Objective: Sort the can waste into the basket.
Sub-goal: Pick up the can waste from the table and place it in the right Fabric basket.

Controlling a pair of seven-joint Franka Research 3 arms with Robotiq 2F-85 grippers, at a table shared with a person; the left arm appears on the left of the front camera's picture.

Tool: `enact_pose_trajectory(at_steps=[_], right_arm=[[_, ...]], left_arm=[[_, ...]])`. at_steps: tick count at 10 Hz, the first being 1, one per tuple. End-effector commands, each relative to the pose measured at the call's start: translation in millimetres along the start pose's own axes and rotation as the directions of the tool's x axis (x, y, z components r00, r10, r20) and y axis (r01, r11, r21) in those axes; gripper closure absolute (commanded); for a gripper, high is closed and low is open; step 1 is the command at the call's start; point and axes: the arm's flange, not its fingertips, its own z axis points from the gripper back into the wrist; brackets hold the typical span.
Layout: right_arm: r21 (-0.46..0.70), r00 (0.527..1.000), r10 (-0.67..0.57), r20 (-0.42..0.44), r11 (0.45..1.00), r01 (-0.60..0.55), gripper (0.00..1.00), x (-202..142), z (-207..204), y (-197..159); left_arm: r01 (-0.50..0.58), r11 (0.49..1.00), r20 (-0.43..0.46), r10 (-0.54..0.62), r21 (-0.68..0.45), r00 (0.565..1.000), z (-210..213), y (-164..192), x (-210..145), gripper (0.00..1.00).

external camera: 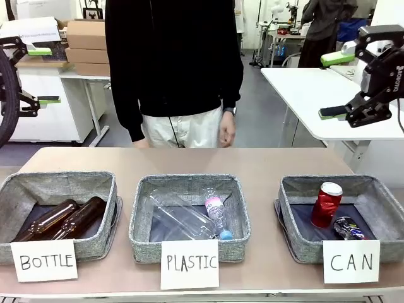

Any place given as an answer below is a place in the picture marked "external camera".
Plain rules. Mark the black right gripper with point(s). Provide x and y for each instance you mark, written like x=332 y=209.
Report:
x=389 y=75

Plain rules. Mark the left gripper green-padded finger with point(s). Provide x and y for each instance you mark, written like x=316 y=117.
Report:
x=17 y=47
x=31 y=104

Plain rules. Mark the brown glass bottle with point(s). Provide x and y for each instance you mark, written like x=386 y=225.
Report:
x=82 y=214
x=50 y=217

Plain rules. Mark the crushed red soda can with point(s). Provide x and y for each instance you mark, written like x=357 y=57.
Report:
x=325 y=205

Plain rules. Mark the crushed blue soda can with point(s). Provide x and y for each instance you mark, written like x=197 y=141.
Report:
x=348 y=227

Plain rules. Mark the small pink-label plastic bottle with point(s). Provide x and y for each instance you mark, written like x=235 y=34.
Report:
x=216 y=211

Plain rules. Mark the large clear plastic bottle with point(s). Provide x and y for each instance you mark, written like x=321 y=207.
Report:
x=180 y=214

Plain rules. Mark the person's left forearm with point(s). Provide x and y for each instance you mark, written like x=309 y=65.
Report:
x=232 y=85

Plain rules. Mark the person's right forearm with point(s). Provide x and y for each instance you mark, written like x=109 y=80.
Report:
x=129 y=116

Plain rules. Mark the dark woven storage basket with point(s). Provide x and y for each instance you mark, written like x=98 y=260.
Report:
x=58 y=53

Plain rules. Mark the grey fabric basket bottle label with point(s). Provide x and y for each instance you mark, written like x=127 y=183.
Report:
x=94 y=186

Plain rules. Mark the grey fabric basket can label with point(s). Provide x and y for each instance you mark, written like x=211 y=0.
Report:
x=363 y=189

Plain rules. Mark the white paper sign CAN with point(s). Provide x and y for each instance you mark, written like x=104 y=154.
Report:
x=351 y=262

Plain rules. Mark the grey fabric basket plastic label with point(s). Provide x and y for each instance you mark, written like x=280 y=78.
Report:
x=189 y=184

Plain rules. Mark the person's right hand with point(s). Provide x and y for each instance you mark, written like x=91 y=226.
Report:
x=139 y=144

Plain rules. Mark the person's left hand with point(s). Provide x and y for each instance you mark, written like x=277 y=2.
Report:
x=228 y=129

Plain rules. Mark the white printed shipping box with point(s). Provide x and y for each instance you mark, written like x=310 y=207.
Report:
x=31 y=30

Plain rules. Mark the wooden shelf board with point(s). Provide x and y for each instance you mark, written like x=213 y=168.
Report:
x=47 y=62

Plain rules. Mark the large white cardboard box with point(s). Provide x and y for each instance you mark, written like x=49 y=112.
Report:
x=47 y=9

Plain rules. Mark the white table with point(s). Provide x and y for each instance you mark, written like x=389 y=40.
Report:
x=300 y=94

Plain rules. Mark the white desk with metal legs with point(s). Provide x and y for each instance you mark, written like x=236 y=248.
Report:
x=91 y=82

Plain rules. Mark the background person in brown coat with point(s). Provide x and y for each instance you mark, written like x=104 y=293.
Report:
x=322 y=28

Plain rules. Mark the flat closed cardboard box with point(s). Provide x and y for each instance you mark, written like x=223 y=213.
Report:
x=86 y=55
x=93 y=68

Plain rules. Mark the open cardboard box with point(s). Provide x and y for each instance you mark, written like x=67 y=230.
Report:
x=88 y=33

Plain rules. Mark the dark wristwatch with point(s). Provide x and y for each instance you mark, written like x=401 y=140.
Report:
x=230 y=110

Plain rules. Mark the person in black sweater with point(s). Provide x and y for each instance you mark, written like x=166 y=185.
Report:
x=170 y=53

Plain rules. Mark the white paper sign BOTTLE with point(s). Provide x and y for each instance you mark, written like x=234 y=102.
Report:
x=44 y=260

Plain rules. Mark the white paper sign PLASTIC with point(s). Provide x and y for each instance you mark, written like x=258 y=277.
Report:
x=189 y=263

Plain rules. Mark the black picture frame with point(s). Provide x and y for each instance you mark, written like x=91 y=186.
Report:
x=93 y=13

